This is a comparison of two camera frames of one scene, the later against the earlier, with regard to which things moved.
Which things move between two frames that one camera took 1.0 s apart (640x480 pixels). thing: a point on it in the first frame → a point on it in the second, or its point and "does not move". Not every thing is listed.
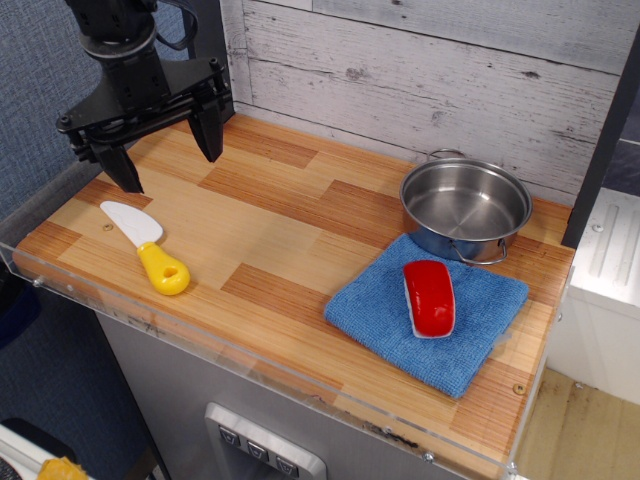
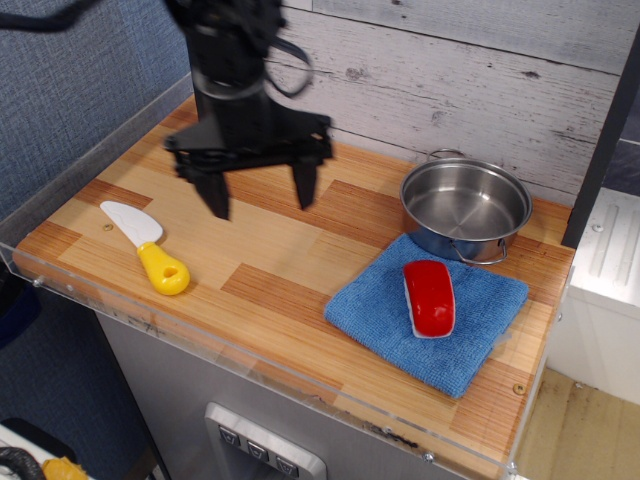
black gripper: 143,92 → 238,126
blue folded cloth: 373,310 does not move
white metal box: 596,342 does not move
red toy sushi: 430,293 does not move
